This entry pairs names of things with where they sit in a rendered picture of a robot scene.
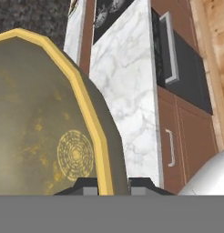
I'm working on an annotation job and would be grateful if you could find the silver cupboard door handle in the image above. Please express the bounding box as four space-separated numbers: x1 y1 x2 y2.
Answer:
165 128 177 168

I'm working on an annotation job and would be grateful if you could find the brown cupboard door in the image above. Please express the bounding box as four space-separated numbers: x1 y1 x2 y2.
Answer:
157 86 219 196

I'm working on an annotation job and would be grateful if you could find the white round object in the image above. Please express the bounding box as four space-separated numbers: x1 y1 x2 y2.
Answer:
177 149 224 196

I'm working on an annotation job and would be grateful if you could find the brown cupboard side panel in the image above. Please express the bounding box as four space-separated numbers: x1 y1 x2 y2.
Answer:
78 0 97 76

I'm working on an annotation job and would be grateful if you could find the black oven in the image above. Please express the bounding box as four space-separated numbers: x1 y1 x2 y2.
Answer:
151 7 214 117

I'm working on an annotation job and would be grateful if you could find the black hob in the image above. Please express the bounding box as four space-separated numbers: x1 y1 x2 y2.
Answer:
92 0 137 46

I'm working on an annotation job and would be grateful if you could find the olive bowl with yellow rim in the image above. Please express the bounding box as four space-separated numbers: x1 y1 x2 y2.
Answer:
0 27 130 196

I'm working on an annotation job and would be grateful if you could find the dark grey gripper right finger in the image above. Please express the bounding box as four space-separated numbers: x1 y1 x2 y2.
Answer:
128 177 176 196

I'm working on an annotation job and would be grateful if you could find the silver oven handle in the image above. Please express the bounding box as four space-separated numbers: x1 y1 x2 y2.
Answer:
158 11 181 86

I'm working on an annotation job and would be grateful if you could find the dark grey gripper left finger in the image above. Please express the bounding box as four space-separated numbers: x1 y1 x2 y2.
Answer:
53 177 100 196

